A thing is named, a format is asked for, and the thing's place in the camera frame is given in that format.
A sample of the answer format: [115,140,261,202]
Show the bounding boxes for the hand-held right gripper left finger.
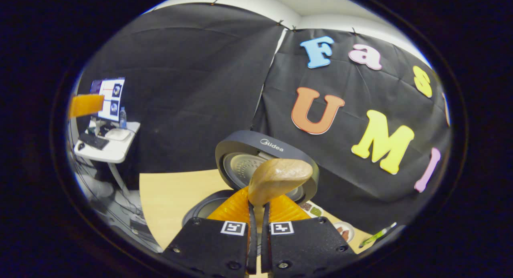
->
[162,186,257,278]

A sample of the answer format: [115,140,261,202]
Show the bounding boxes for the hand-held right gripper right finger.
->
[261,194,357,278]

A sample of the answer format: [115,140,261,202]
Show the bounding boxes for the wooden spoon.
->
[248,158,313,208]

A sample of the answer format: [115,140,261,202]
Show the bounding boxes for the dark grey rice cooker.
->
[182,130,320,227]

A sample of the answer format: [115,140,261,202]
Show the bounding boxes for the computer monitor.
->
[89,77,126,123]

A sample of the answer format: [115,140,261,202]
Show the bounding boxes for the black keyboard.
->
[78,133,110,150]

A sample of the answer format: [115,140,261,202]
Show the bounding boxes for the white flat pad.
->
[105,128,132,141]

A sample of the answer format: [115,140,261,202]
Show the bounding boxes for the white side table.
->
[73,120,141,214]

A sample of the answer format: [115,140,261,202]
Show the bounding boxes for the white divided grain dish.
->
[299,202,324,218]

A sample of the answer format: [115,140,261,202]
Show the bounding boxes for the white round plate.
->
[333,221,355,243]

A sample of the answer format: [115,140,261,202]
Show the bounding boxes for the black backdrop cloth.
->
[74,2,453,234]

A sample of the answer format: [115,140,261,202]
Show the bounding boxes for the green drink bottle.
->
[358,222,398,249]

